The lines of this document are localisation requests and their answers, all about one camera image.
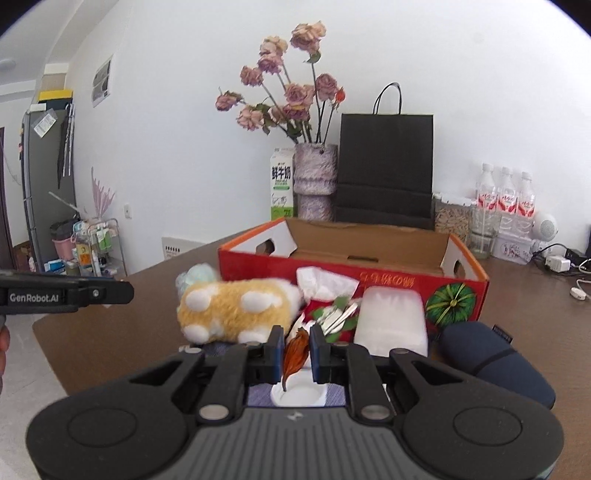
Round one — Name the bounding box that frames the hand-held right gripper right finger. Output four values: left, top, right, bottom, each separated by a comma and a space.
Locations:
310, 325, 467, 422

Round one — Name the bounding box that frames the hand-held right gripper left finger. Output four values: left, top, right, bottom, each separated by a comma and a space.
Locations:
127, 325, 284, 425

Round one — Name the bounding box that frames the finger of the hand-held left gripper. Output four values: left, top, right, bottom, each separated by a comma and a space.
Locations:
74, 277, 135, 309

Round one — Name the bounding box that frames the orange dried leaf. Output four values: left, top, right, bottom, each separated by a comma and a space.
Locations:
281, 327, 309, 392

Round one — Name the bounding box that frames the red festive flower decoration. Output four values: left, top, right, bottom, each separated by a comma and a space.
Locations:
302, 295, 360, 344

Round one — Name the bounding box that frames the white plastic lid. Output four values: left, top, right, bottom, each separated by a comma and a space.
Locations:
270, 369, 329, 408

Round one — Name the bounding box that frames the yellow white plush toy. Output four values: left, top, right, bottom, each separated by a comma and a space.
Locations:
177, 277, 305, 344

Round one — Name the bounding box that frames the white soft tissue pack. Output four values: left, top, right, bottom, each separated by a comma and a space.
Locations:
355, 286, 429, 358

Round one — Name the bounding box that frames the red cardboard box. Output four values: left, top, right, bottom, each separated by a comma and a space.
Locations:
218, 218, 490, 344

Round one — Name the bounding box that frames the green white plastic ball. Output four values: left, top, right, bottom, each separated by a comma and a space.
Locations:
175, 263, 221, 296

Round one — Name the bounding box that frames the navy fabric pouch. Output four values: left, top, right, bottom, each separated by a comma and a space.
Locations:
436, 322, 557, 409

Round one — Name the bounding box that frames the clear container of seeds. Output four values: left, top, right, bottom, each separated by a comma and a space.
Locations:
433, 194, 476, 245

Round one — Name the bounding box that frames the person's left hand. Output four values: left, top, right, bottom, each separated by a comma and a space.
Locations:
0, 325, 11, 398

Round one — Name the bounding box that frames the pink bucket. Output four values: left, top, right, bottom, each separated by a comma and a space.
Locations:
51, 222, 77, 261

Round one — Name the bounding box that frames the white vent panel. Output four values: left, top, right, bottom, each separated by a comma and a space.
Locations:
161, 236, 215, 263

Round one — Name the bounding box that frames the grey refrigerator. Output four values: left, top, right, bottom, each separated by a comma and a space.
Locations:
21, 99, 79, 273

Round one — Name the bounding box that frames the white green milk carton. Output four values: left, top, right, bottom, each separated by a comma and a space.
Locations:
269, 148, 296, 221

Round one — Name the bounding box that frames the purple textured vase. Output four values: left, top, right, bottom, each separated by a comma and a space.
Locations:
294, 143, 339, 221

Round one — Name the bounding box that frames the clear glass cup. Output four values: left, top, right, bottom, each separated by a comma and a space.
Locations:
467, 205, 500, 259

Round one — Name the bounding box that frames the black paper bag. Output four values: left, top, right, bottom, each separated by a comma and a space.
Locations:
333, 83, 435, 230

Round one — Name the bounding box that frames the white printed tin box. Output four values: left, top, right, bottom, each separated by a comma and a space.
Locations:
490, 226, 536, 265

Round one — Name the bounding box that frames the dried pink rose bouquet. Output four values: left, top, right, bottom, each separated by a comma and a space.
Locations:
215, 21, 346, 145

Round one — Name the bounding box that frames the white round speaker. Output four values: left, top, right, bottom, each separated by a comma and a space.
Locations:
531, 212, 559, 252

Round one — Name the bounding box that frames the wire storage cart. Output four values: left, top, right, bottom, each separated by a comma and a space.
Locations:
46, 217, 127, 278

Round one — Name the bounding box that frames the pink plant wall sticker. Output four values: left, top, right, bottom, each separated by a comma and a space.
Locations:
90, 167, 116, 217

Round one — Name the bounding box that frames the white wall vent grille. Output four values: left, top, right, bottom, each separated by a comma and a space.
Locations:
91, 54, 114, 108

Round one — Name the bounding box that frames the white charger with cables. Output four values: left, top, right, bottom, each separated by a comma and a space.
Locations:
531, 244, 568, 273

